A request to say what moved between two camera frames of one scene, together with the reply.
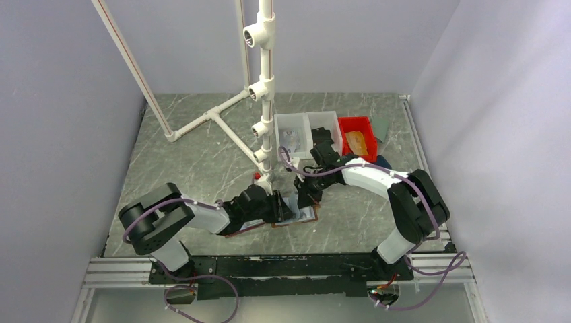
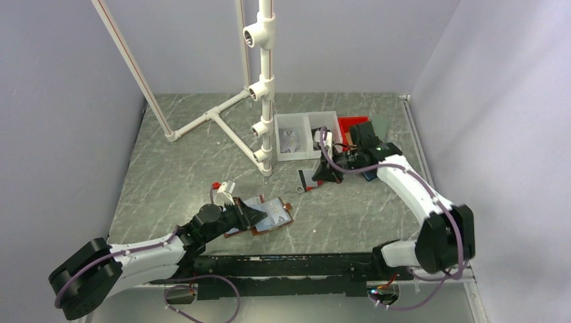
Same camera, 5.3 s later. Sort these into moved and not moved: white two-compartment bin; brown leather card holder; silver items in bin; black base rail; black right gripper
Moved: brown leather card holder; black right gripper
Not moved: white two-compartment bin; silver items in bin; black base rail
